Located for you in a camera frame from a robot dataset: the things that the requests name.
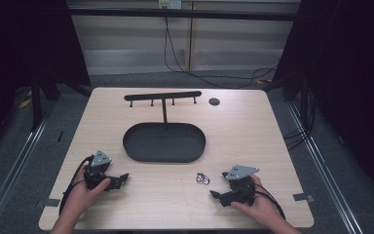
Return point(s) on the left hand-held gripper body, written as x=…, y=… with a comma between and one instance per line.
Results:
x=99, y=169

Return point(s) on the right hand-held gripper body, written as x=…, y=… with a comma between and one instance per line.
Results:
x=240, y=188

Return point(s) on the person's left hand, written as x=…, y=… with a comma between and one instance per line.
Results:
x=84, y=195

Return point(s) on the person's right hand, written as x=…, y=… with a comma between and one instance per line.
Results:
x=263, y=208

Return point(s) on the small black floor strip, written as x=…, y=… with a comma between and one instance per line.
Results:
x=60, y=136

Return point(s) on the black hook rack with tray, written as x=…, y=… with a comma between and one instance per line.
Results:
x=164, y=143

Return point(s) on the grey tape strip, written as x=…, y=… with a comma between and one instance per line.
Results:
x=303, y=197
x=48, y=202

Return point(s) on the black metal stand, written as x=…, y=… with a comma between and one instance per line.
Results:
x=36, y=104

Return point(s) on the yellow floor tape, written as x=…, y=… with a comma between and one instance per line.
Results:
x=25, y=103

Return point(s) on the black curtain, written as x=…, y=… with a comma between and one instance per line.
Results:
x=19, y=52
x=354, y=91

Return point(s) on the black horizontal bar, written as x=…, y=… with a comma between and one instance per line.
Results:
x=181, y=14

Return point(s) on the metal floor rail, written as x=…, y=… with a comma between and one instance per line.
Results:
x=9, y=182
x=331, y=182

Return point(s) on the white wall outlet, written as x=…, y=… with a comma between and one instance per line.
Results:
x=169, y=4

